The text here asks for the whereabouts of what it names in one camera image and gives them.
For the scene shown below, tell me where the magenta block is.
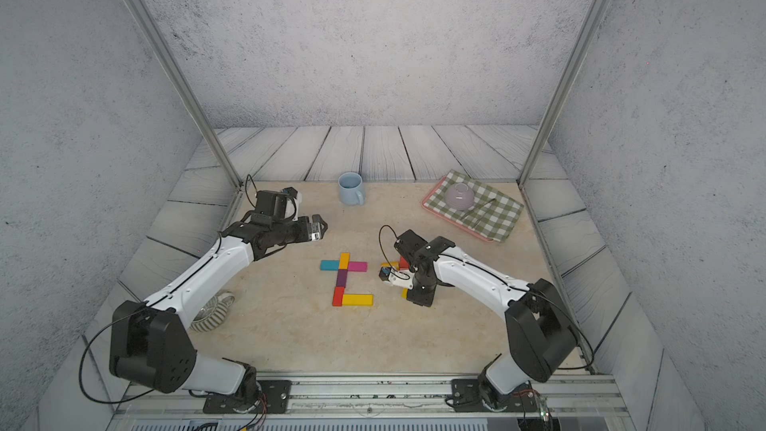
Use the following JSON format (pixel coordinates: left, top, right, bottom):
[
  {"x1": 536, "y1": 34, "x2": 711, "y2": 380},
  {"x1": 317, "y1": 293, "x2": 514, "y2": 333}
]
[{"x1": 348, "y1": 261, "x2": 368, "y2": 273}]

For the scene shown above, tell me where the teal block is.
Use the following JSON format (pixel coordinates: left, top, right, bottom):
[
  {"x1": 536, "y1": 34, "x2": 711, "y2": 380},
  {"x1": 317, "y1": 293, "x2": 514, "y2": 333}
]
[{"x1": 320, "y1": 261, "x2": 339, "y2": 271}]

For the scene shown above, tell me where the orange-yellow square block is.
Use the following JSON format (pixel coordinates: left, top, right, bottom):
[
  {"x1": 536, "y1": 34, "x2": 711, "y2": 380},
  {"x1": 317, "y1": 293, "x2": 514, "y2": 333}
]
[{"x1": 338, "y1": 253, "x2": 350, "y2": 271}]

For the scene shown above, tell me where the purple block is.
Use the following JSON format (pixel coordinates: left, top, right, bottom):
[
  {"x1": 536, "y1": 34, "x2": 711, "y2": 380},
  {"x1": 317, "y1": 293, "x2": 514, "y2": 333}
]
[{"x1": 335, "y1": 269, "x2": 348, "y2": 287}]

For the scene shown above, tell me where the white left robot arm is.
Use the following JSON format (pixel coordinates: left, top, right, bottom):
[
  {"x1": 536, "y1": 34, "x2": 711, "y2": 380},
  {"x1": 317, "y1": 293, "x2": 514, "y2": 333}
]
[{"x1": 105, "y1": 215, "x2": 328, "y2": 412}]

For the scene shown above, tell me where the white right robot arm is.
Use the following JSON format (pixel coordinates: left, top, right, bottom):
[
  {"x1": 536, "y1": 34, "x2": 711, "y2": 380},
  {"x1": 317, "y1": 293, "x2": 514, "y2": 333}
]
[{"x1": 379, "y1": 229, "x2": 584, "y2": 401}]

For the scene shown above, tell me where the pink upside-down bowl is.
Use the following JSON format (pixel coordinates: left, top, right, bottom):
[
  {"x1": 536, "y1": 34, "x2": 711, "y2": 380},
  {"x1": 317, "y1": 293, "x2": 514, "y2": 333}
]
[{"x1": 444, "y1": 183, "x2": 475, "y2": 211}]

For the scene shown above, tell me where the pink plastic tray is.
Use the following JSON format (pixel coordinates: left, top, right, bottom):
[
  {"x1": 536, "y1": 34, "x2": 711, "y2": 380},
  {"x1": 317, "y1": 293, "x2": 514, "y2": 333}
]
[{"x1": 421, "y1": 176, "x2": 493, "y2": 243}]

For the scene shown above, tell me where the green white checkered cloth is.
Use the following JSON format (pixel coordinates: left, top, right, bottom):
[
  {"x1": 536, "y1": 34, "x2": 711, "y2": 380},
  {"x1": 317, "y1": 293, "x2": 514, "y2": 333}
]
[{"x1": 426, "y1": 171, "x2": 525, "y2": 243}]

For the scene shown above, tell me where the light blue mug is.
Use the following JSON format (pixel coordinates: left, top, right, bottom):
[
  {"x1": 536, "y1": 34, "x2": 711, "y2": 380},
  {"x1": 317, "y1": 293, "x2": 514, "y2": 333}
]
[{"x1": 337, "y1": 172, "x2": 365, "y2": 206}]

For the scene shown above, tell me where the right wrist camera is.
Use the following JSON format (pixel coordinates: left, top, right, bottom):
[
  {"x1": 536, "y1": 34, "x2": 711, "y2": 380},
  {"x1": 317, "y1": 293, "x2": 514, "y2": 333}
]
[{"x1": 378, "y1": 267, "x2": 413, "y2": 289}]

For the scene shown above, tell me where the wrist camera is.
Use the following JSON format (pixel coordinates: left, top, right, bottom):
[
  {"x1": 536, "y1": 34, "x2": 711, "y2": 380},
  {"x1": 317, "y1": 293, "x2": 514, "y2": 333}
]
[
  {"x1": 253, "y1": 187, "x2": 302, "y2": 221},
  {"x1": 378, "y1": 267, "x2": 413, "y2": 289}
]

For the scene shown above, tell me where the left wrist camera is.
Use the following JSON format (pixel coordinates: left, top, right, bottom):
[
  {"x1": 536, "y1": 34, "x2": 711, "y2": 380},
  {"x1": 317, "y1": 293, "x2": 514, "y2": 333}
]
[{"x1": 253, "y1": 187, "x2": 302, "y2": 221}]

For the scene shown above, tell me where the grey corrugated hose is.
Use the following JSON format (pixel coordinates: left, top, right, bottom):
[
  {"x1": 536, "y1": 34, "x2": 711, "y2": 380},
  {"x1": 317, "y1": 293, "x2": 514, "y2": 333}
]
[{"x1": 190, "y1": 289, "x2": 237, "y2": 333}]

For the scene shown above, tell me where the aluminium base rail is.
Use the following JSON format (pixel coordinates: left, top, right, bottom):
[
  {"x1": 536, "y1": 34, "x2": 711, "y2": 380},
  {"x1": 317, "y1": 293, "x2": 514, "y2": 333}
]
[{"x1": 108, "y1": 372, "x2": 634, "y2": 430}]

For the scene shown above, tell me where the right aluminium frame post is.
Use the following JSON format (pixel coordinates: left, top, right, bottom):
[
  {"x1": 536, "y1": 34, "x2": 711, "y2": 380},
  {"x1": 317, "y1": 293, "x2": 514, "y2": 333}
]
[{"x1": 518, "y1": 0, "x2": 610, "y2": 188}]

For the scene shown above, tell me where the aluminium frame post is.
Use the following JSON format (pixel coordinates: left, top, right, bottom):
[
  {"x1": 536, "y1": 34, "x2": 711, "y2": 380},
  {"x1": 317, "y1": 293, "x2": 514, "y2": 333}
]
[
  {"x1": 518, "y1": 0, "x2": 610, "y2": 188},
  {"x1": 123, "y1": 0, "x2": 243, "y2": 190}
]

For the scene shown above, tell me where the left aluminium frame post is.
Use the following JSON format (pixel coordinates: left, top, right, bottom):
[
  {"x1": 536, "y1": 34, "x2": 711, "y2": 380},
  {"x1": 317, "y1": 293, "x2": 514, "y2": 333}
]
[{"x1": 123, "y1": 0, "x2": 243, "y2": 190}]

